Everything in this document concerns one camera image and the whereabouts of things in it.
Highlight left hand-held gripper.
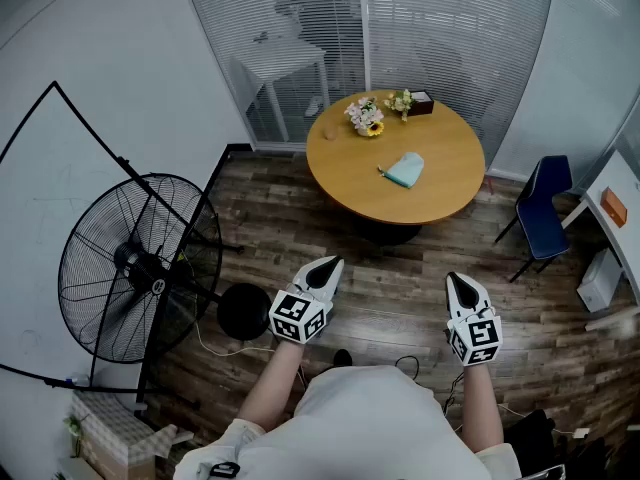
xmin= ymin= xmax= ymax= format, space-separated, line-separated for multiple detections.
xmin=268 ymin=256 xmax=346 ymax=345

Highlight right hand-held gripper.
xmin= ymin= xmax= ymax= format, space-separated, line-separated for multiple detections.
xmin=444 ymin=271 xmax=503 ymax=368

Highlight teal zip pouch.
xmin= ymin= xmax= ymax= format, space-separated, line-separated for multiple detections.
xmin=377 ymin=151 xmax=426 ymax=190

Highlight person's right forearm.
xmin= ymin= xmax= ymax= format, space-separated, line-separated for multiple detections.
xmin=459 ymin=362 xmax=505 ymax=452

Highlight person's left forearm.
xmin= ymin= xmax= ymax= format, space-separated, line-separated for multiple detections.
xmin=237 ymin=340 xmax=306 ymax=432

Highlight blue chair with black legs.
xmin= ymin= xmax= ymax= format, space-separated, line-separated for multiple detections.
xmin=493 ymin=155 xmax=575 ymax=284

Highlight white box-shaped appliance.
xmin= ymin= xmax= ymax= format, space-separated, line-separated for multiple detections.
xmin=576 ymin=247 xmax=624 ymax=314

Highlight person's white shirt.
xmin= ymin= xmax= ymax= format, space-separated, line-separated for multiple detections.
xmin=172 ymin=365 xmax=524 ymax=480

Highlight pink flowers with sunflower pot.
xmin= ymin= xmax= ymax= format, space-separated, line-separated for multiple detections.
xmin=343 ymin=96 xmax=386 ymax=138

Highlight orange box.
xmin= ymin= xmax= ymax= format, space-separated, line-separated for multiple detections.
xmin=599 ymin=186 xmax=629 ymax=228

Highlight white desk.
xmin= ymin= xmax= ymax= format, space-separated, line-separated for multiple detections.
xmin=559 ymin=148 xmax=640 ymax=304

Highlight large black floor fan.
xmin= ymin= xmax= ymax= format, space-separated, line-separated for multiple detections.
xmin=57 ymin=171 xmax=274 ymax=365

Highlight small yellow white flower bouquet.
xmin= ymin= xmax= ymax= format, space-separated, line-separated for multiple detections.
xmin=383 ymin=88 xmax=417 ymax=123

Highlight brown tissue box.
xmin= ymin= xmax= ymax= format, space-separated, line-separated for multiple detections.
xmin=407 ymin=89 xmax=435 ymax=118

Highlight white table behind glass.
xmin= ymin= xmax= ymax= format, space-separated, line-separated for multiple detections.
xmin=229 ymin=42 xmax=331 ymax=144

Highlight cardboard box with checkered cloth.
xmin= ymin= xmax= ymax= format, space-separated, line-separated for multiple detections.
xmin=69 ymin=390 xmax=194 ymax=480

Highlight black-framed whiteboard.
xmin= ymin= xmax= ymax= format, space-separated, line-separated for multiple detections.
xmin=0 ymin=80 xmax=246 ymax=419

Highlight small green plant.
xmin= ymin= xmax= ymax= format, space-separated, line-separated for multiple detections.
xmin=62 ymin=412 xmax=89 ymax=459

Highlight black table pedestal base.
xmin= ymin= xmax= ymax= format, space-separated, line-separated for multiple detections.
xmin=349 ymin=215 xmax=424 ymax=247

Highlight black floor cables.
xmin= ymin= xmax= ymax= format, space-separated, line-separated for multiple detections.
xmin=394 ymin=355 xmax=467 ymax=418

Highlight white floor cable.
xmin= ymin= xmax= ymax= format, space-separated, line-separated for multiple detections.
xmin=192 ymin=317 xmax=277 ymax=358

